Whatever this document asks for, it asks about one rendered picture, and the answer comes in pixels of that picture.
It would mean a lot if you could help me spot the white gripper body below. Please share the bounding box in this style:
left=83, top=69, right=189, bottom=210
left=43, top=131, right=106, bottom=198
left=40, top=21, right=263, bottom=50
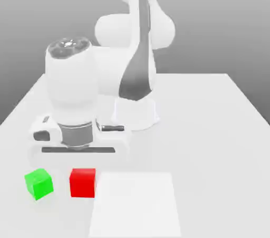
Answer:
left=29, top=131, right=132, bottom=168

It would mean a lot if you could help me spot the small red cube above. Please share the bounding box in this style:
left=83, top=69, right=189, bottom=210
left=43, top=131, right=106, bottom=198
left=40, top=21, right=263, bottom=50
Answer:
left=69, top=168, right=97, bottom=198

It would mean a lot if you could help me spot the small green cube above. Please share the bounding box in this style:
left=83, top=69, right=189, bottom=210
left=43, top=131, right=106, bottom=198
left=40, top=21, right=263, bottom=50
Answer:
left=24, top=168, right=54, bottom=201

